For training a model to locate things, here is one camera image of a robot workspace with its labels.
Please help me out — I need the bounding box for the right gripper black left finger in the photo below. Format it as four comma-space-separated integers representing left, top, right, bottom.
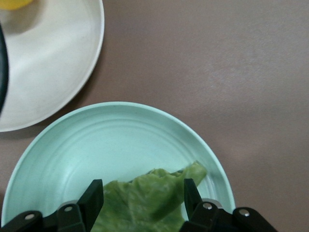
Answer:
57, 179, 104, 232

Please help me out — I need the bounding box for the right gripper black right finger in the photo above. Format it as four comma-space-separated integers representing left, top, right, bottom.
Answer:
178, 178, 234, 232

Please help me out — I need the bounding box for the green lettuce leaf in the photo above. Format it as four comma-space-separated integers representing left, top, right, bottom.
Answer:
91, 161, 208, 232

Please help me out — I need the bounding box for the yellow lemon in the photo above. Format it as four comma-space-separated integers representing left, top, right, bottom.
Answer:
0, 0, 32, 11

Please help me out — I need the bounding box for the mint green plate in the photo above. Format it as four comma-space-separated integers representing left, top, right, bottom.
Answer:
1, 101, 236, 232

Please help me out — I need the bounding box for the cream white plate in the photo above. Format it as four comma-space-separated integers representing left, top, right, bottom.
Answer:
0, 0, 105, 133

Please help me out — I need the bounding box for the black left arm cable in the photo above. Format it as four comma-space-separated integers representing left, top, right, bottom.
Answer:
0, 21, 11, 116

